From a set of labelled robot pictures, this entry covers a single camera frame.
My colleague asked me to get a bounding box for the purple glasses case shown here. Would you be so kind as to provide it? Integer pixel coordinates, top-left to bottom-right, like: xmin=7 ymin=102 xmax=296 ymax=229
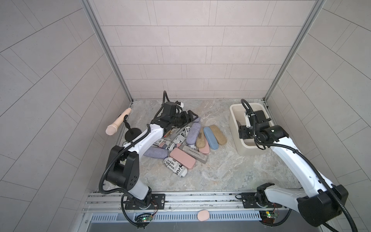
xmin=186 ymin=122 xmax=201 ymax=145

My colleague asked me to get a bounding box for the magazine print glasses case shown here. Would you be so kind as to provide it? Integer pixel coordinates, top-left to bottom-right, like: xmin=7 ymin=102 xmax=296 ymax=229
xmin=173 ymin=126 xmax=191 ymax=148

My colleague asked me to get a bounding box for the right circuit board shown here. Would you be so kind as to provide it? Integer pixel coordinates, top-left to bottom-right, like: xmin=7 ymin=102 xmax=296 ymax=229
xmin=259 ymin=211 xmax=279 ymax=225

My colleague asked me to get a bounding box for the left circuit board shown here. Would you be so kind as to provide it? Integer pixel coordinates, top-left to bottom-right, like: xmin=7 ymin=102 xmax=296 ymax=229
xmin=135 ymin=213 xmax=154 ymax=223

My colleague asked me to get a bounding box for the brown tan glasses case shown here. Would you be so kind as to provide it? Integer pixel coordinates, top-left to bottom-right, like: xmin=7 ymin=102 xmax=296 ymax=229
xmin=210 ymin=125 xmax=228 ymax=145

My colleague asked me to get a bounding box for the black microphone stand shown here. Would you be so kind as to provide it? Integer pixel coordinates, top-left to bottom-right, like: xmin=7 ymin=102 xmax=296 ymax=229
xmin=123 ymin=115 xmax=142 ymax=142

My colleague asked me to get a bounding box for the beige microphone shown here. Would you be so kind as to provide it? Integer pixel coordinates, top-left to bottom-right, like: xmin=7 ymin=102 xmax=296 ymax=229
xmin=105 ymin=108 xmax=132 ymax=136

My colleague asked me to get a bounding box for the blue glasses case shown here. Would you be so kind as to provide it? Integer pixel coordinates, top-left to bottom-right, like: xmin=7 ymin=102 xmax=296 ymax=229
xmin=203 ymin=127 xmax=219 ymax=150

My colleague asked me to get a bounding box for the grey rectangular case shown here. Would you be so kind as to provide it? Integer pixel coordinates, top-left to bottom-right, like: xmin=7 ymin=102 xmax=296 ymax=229
xmin=179 ymin=145 xmax=208 ymax=164

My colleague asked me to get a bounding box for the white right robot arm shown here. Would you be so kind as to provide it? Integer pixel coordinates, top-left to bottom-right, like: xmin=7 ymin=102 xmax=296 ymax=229
xmin=238 ymin=107 xmax=358 ymax=232

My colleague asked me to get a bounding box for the pink oval tag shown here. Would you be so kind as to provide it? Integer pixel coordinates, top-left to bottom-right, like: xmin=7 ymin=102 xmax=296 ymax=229
xmin=197 ymin=210 xmax=210 ymax=221

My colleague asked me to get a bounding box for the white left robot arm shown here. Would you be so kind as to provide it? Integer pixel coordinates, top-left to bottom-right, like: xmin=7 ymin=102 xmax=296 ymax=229
xmin=98 ymin=110 xmax=199 ymax=201

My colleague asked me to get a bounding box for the newspaper case front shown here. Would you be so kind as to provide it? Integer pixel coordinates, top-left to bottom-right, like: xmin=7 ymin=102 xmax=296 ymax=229
xmin=163 ymin=157 xmax=188 ymax=177

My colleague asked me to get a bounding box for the pink case front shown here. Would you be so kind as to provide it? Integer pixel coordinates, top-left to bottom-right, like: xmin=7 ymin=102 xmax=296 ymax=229
xmin=170 ymin=148 xmax=196 ymax=169

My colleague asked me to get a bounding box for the circuit board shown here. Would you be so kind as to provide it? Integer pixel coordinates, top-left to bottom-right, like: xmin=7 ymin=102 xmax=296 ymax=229
xmin=135 ymin=213 xmax=154 ymax=223
xmin=259 ymin=211 xmax=279 ymax=225

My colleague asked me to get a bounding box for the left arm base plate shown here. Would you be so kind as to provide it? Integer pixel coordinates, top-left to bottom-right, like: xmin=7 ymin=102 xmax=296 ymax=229
xmin=123 ymin=193 xmax=166 ymax=210

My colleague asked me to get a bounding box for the aluminium rail frame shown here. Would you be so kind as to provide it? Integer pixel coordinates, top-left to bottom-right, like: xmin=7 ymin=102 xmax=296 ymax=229
xmin=82 ymin=190 xmax=297 ymax=213

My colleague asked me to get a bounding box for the flag newspaper glasses case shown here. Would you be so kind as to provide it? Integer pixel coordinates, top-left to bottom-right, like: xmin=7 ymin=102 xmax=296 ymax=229
xmin=153 ymin=139 xmax=175 ymax=151

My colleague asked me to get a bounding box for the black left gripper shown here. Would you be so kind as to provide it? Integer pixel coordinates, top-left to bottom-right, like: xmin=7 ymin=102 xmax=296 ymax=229
xmin=168 ymin=110 xmax=197 ymax=129

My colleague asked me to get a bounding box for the pink case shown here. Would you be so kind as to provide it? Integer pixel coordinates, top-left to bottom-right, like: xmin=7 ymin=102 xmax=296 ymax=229
xmin=199 ymin=140 xmax=210 ymax=155
xmin=170 ymin=148 xmax=196 ymax=169

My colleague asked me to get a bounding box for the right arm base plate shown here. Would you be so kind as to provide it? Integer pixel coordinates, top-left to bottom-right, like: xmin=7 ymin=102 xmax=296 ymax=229
xmin=235 ymin=192 xmax=283 ymax=209

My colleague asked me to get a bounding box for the cream plastic storage box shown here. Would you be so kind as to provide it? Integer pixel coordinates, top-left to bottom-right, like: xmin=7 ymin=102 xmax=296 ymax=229
xmin=229 ymin=103 xmax=274 ymax=156

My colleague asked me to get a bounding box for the purple case front left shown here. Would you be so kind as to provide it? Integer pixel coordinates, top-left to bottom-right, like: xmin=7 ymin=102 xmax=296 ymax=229
xmin=144 ymin=147 xmax=168 ymax=159

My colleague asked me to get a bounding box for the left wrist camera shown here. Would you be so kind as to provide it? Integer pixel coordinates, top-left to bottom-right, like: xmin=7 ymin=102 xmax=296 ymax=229
xmin=162 ymin=101 xmax=178 ymax=117

